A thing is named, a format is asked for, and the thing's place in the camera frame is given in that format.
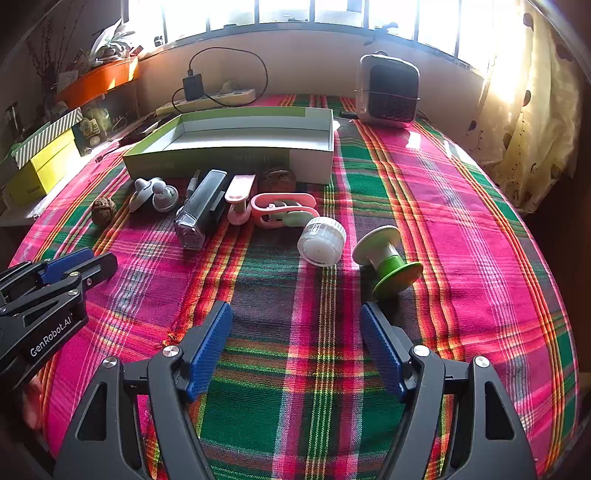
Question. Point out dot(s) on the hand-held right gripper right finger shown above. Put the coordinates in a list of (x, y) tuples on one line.
[(381, 350)]

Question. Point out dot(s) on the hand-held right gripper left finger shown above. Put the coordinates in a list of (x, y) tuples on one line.
[(212, 350)]

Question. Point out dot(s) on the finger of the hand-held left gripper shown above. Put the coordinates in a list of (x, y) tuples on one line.
[(64, 267), (99, 270)]

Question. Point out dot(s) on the brown walnut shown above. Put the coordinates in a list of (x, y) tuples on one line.
[(276, 180), (102, 211)]

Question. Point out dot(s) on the white disc with knob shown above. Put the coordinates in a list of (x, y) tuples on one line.
[(142, 194)]

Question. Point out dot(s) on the green white spool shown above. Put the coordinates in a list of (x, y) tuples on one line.
[(383, 258)]

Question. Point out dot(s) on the grey white round knob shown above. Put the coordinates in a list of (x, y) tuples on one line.
[(165, 197)]

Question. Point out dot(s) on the black rectangular lighter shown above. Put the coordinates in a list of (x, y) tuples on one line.
[(198, 207)]

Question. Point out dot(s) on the white ribbed plastic cap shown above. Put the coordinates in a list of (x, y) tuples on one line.
[(321, 242)]

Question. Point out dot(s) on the looped pink clip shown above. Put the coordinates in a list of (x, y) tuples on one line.
[(286, 201)]

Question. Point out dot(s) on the white cardboard box green sides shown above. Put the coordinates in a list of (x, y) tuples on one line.
[(254, 134)]

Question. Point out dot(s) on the plaid tablecloth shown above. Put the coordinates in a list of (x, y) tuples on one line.
[(323, 323)]

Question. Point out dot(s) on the yellow box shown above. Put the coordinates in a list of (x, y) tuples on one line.
[(46, 170)]

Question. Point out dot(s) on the small figurine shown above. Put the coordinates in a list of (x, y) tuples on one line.
[(91, 131)]

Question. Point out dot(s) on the green white striped box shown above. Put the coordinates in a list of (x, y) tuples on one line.
[(51, 129)]

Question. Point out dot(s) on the black phone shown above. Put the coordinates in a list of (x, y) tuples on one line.
[(143, 131)]

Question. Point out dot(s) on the orange tray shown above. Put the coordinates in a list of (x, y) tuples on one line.
[(97, 78)]

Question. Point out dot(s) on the black charger adapter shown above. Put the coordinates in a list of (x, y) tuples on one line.
[(193, 85)]

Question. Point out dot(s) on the cream power strip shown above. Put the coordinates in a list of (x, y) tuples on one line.
[(231, 97)]

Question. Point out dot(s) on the beige plug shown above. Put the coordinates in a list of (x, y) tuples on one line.
[(228, 86)]

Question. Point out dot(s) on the white plastic bag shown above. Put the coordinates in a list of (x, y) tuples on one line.
[(111, 41)]

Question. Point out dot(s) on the small black device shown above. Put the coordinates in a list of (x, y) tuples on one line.
[(347, 114)]

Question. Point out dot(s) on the small grey space heater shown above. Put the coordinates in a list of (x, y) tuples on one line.
[(388, 92)]

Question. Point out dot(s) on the cream dotted curtain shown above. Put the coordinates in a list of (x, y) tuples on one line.
[(531, 138)]

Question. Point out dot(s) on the window with dark frame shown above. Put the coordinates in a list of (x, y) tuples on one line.
[(314, 11)]

